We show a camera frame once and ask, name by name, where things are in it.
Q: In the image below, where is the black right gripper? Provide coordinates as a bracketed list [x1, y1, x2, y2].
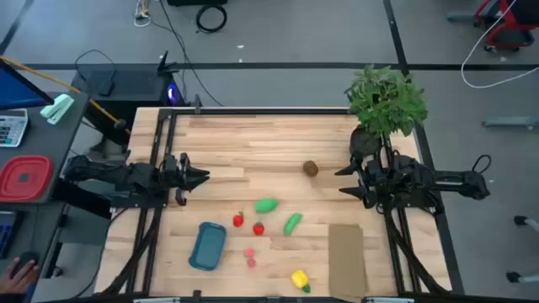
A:
[334, 156, 395, 210]

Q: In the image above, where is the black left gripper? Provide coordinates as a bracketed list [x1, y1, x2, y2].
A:
[162, 151, 211, 207]

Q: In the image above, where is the green toy fruit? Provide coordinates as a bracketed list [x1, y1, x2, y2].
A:
[253, 198, 280, 214]

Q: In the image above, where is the green toy cucumber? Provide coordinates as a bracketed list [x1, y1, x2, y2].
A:
[283, 212, 304, 237]

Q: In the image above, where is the teal tupperware container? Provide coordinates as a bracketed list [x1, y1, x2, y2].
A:
[188, 221, 227, 272]

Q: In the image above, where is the red tupperware lid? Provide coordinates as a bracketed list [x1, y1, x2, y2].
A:
[0, 154, 54, 203]

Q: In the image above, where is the dark round plant pot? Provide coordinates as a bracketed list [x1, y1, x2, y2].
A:
[349, 125, 383, 160]

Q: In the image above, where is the brown cardboard sheet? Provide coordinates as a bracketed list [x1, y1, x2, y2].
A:
[328, 223, 366, 299]

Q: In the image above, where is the green leafy plant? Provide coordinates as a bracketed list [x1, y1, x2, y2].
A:
[344, 63, 429, 139]

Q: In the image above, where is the black computer tower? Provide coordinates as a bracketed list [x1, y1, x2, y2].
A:
[70, 50, 186, 130]

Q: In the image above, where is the yellow toy bell pepper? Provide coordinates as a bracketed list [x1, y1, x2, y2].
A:
[291, 269, 312, 295]

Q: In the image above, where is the grey side desk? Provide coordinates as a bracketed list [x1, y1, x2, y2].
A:
[0, 91, 90, 303]

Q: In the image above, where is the mint green stapler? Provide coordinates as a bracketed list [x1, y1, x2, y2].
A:
[40, 93, 76, 125]

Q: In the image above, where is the grey metal floor bar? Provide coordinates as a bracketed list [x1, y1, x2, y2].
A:
[482, 115, 539, 129]

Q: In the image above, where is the grey leg with black caster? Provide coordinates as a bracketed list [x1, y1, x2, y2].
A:
[506, 271, 539, 284]
[513, 215, 539, 235]

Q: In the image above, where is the black computer mouse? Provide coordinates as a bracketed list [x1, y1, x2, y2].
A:
[12, 251, 40, 270]

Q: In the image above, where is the grey desk calculator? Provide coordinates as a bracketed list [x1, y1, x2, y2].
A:
[0, 108, 29, 148]

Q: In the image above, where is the blue screen monitor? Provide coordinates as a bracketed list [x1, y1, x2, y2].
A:
[0, 58, 55, 111]

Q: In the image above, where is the dark keyboard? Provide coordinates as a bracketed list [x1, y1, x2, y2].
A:
[0, 210, 18, 260]

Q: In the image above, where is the person's hand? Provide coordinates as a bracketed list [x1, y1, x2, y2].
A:
[0, 257, 41, 295]

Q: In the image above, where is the black cable bundle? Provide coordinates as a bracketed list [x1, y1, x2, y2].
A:
[100, 208, 163, 295]
[382, 210, 450, 295]

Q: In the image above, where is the long black floor cable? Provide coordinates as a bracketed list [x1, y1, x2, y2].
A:
[158, 0, 224, 107]

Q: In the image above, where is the white floor cable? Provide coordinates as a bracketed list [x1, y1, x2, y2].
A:
[461, 0, 539, 89]

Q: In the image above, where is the coiled black cable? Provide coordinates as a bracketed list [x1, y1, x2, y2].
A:
[195, 3, 228, 34]

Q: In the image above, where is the yellow cable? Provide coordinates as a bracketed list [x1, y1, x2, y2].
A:
[0, 55, 131, 136]

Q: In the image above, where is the white cable cluster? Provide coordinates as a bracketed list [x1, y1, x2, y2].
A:
[133, 0, 152, 28]

